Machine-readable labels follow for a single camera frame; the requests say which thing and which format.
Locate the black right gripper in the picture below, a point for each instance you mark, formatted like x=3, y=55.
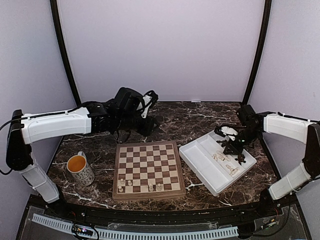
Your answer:
x=241, y=148

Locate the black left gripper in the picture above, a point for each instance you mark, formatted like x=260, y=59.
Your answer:
x=148, y=129

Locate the white chess piece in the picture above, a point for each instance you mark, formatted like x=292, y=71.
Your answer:
x=159, y=187
x=151, y=187

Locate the white chess rook corner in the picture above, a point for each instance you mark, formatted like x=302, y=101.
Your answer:
x=120, y=189

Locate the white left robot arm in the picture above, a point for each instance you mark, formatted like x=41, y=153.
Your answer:
x=127, y=111

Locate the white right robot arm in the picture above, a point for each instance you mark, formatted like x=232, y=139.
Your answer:
x=295, y=143

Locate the pile of dark chess pieces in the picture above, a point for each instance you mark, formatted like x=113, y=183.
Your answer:
x=240, y=157

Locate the pile of white chess pieces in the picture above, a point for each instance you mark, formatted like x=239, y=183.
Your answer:
x=226, y=163

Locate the wooden chess board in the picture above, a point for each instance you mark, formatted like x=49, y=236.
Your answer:
x=144, y=163

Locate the white divided plastic tray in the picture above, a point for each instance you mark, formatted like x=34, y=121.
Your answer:
x=198, y=155

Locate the patterned mug with orange liquid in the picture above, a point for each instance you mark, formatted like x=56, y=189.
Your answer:
x=80, y=169

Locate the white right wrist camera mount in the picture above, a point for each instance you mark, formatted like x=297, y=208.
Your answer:
x=226, y=131

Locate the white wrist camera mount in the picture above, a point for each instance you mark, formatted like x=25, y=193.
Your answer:
x=147, y=102
x=226, y=131

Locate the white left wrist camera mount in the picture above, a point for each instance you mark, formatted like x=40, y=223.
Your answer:
x=147, y=102

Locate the white slotted cable duct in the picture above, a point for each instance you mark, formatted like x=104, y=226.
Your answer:
x=117, y=231

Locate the black front rail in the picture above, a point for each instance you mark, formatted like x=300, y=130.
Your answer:
x=181, y=210

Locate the black enclosure frame post right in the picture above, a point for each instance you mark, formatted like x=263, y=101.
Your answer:
x=259, y=51

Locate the black enclosure frame post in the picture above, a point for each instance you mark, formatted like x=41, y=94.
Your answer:
x=63, y=51
x=259, y=51

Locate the black enclosure frame post left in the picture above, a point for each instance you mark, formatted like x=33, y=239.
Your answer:
x=63, y=51

